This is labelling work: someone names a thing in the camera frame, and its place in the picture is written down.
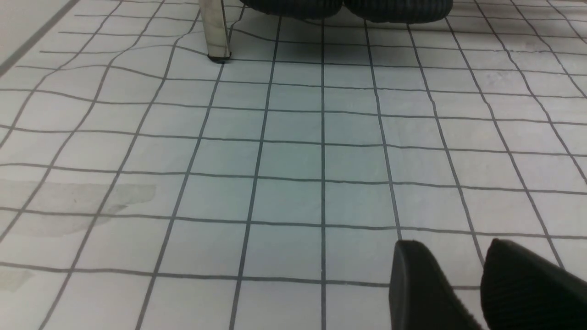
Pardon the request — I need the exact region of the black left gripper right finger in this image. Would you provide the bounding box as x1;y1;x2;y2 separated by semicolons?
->
480;238;587;330

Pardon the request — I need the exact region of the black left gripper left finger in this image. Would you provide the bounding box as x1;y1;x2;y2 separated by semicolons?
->
388;240;482;330

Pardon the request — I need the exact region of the metal shoe rack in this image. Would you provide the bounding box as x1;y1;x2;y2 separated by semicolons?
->
199;0;231;63

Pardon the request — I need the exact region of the black knit sneaker right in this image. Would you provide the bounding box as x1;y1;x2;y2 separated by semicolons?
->
343;0;454;24

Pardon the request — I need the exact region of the black knit sneaker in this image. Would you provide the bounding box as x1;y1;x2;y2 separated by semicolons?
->
343;0;454;24
241;0;343;20

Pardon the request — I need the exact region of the black knit sneaker left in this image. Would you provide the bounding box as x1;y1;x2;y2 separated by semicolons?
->
241;0;343;20

